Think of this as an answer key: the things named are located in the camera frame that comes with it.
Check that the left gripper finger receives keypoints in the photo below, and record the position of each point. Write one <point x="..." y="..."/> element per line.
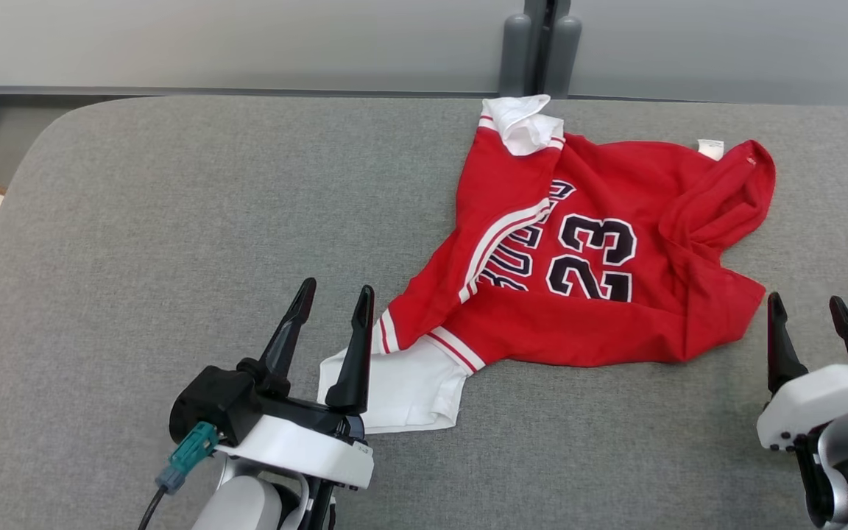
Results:
<point x="284" y="346"/>
<point x="354" y="368"/>

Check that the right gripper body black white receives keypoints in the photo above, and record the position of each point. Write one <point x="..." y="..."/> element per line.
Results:
<point x="814" y="405"/>

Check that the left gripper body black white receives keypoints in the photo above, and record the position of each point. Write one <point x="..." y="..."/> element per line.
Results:
<point x="306" y="449"/>

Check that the red white jersey shirt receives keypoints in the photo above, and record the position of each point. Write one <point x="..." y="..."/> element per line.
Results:
<point x="615" y="324"/>

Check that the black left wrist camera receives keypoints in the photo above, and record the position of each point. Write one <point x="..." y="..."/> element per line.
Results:
<point x="210" y="401"/>

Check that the grey partition post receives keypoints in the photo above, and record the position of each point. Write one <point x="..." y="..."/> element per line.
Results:
<point x="540" y="44"/>

